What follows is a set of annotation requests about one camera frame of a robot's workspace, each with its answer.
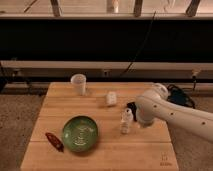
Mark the black cable bundle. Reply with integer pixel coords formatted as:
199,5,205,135
165,83,196,109

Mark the small white box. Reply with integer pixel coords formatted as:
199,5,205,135
106,91,117,106

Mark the white wall socket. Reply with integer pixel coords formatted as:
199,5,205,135
102,69,110,77

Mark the small white plastic bottle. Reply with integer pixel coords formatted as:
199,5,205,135
120,108,133,134

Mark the black hanging cable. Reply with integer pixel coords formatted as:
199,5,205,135
118,10,157,78

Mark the green ceramic plate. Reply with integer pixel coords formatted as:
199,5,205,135
61,116,99,152

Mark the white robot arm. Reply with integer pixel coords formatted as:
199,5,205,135
135,83,213,143

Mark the black smartphone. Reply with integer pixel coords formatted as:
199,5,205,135
127,102,137,122

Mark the dark red spoon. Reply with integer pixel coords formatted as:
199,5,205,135
46,132,64,152

